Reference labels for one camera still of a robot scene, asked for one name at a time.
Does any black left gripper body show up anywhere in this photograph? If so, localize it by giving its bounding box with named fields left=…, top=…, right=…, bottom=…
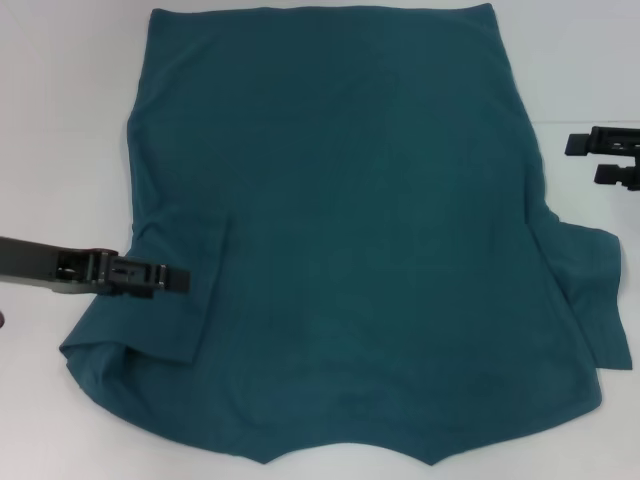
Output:
left=0, top=236, right=109, bottom=297

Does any blue t-shirt with FREE print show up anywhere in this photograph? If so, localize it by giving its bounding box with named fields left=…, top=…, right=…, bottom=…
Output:
left=57, top=2, right=632, bottom=454

